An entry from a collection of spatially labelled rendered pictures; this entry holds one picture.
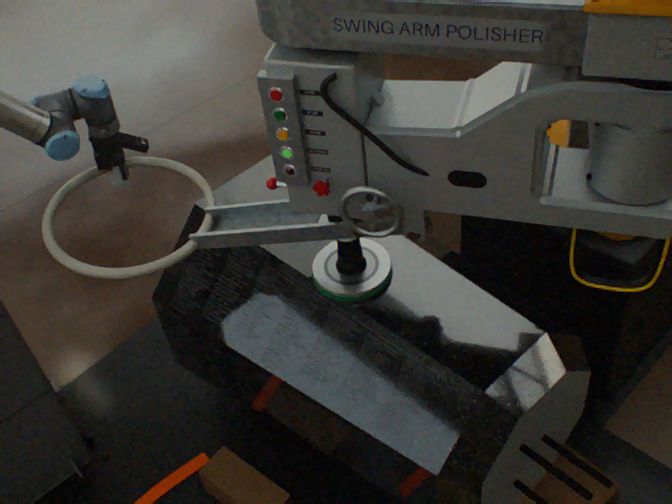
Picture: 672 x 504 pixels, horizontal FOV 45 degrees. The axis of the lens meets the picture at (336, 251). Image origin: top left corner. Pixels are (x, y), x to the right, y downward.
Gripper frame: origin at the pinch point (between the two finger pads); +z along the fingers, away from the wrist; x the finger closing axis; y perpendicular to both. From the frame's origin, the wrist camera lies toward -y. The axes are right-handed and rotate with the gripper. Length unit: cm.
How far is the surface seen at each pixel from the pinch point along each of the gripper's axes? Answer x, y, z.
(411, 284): 66, -71, -1
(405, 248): 52, -73, 0
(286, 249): 41, -42, 2
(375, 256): 55, -64, -3
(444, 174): 77, -74, -47
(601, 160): 89, -103, -54
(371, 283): 64, -60, -3
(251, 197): 15.5, -35.7, 3.0
